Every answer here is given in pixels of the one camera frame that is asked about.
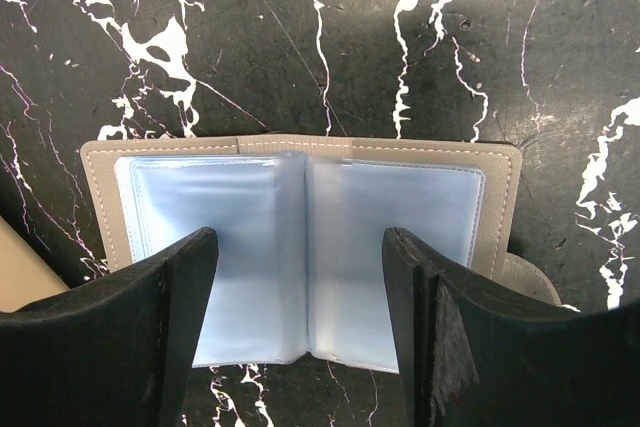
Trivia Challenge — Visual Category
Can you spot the beige oval plastic tray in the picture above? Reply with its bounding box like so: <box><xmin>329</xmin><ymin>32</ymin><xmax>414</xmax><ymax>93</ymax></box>
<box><xmin>0</xmin><ymin>219</ymin><xmax>69</xmax><ymax>313</ymax></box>

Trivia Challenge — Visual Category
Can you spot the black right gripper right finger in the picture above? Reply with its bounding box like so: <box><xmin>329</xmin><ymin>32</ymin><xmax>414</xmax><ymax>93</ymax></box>
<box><xmin>382</xmin><ymin>228</ymin><xmax>639</xmax><ymax>426</ymax></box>

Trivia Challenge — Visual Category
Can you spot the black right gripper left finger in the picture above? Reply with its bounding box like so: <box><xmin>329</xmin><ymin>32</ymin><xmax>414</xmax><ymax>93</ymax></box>
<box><xmin>1</xmin><ymin>227</ymin><xmax>219</xmax><ymax>426</ymax></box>

